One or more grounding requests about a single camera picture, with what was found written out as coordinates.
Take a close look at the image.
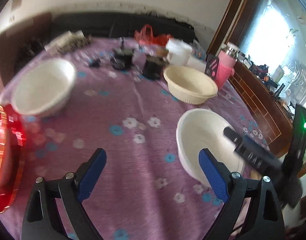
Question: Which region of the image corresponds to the red glass plate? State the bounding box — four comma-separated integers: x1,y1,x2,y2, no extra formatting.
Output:
0,104,26,213

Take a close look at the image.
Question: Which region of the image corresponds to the white foam bowl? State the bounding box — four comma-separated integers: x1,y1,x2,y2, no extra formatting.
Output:
11,59,77,118
176,108,245,187

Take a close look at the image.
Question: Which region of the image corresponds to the cream plastic bowl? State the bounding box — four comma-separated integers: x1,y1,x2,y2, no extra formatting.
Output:
163,66,218,105

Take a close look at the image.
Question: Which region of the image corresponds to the pink thermos bottle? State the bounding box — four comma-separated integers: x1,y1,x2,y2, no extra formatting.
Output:
215,42,240,90

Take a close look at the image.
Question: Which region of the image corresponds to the black phone stand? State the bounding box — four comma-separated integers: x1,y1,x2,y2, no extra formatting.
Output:
205,54,219,81

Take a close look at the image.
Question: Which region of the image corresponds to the purple floral tablecloth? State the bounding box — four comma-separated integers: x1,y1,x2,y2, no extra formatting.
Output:
0,36,271,240

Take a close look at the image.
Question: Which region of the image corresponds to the white plastic jar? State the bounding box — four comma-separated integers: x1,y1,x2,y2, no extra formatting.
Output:
165,38,193,66

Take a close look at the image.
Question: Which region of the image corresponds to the dark jar with cork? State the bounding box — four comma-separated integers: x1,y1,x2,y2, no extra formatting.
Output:
142,50,169,80

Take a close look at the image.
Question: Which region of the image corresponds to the red plastic bag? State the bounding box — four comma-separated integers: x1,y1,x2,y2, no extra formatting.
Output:
134,24,173,47

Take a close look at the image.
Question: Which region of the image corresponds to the black sofa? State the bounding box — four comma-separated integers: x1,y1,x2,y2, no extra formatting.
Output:
50,12,197,43

